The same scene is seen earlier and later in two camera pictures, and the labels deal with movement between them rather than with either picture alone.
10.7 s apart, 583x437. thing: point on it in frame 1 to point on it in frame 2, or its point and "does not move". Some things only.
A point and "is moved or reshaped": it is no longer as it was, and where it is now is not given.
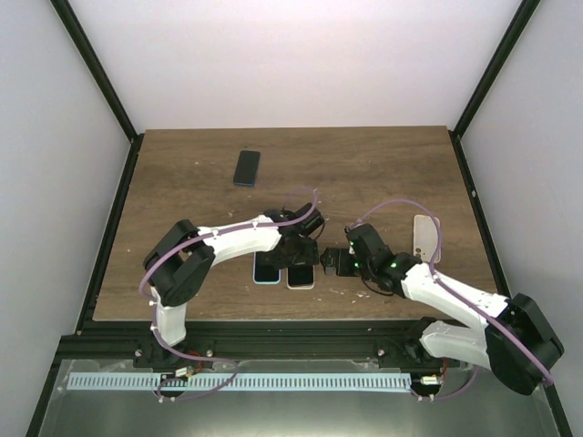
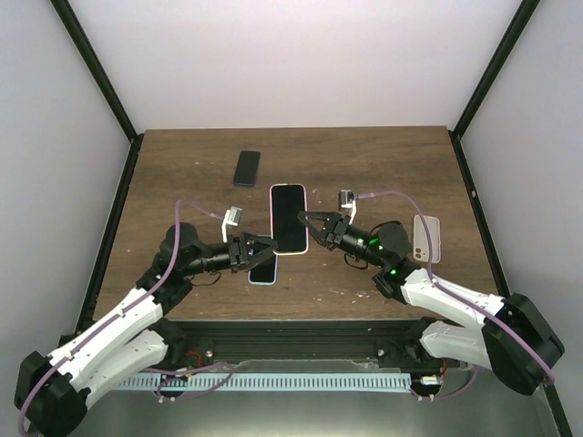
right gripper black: x=331 y=254 to x=332 y=221
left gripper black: x=309 y=256 to x=240 y=255
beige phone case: x=301 y=288 is moved or reshaped
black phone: x=301 y=275 is moved or reshaped
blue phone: x=247 y=167 does not move
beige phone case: x=425 y=238 does not move
